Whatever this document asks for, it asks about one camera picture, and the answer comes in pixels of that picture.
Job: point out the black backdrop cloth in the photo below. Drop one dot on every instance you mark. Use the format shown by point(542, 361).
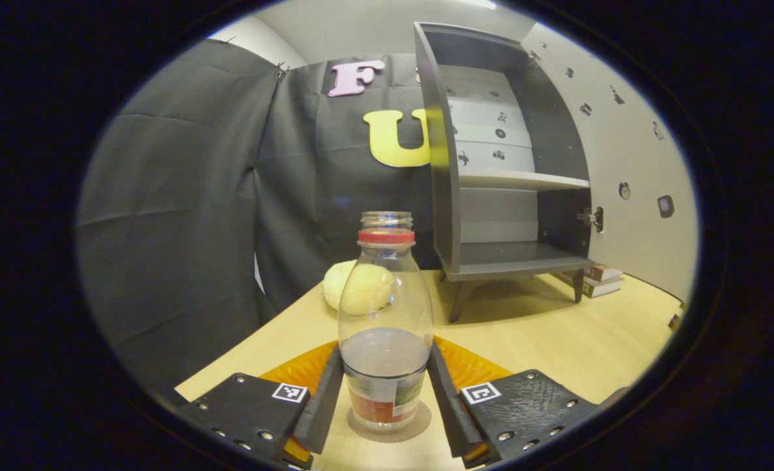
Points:
point(177, 196)

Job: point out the dark grey cabinet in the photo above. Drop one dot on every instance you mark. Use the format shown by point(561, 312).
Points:
point(442, 196)

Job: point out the round brown coaster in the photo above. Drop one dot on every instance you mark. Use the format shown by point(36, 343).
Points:
point(422, 418)

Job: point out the beige cabinet door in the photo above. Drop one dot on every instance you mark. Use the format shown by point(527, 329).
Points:
point(642, 150)

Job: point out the clear bottle with red label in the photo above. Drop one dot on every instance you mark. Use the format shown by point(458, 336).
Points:
point(385, 366)

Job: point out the grey brown book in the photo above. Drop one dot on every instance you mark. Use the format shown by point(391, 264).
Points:
point(602, 288)

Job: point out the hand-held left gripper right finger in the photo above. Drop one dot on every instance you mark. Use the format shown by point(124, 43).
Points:
point(449, 412)

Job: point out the pale yellow round cushion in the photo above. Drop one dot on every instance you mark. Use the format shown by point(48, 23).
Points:
point(334, 288)

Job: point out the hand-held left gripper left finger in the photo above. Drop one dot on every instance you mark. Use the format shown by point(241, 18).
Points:
point(326, 405)

